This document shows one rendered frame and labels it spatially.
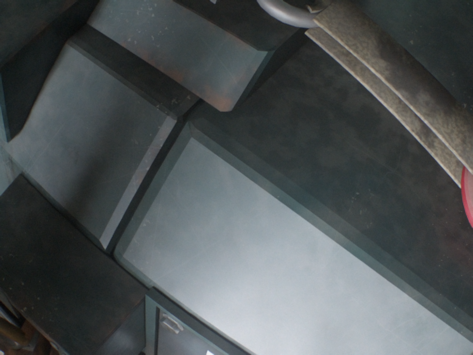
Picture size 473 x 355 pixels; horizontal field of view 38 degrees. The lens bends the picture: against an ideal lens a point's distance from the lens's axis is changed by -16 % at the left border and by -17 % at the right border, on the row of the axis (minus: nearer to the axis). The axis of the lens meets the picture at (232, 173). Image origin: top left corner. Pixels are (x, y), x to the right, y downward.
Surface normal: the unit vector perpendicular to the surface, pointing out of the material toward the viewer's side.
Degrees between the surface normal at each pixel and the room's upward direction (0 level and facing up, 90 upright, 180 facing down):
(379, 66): 8
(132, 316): 90
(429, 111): 8
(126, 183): 45
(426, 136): 9
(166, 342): 90
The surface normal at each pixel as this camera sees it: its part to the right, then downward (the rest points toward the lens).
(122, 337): 0.79, 0.58
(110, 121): -0.34, 0.11
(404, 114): 0.24, -0.39
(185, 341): -0.60, 0.66
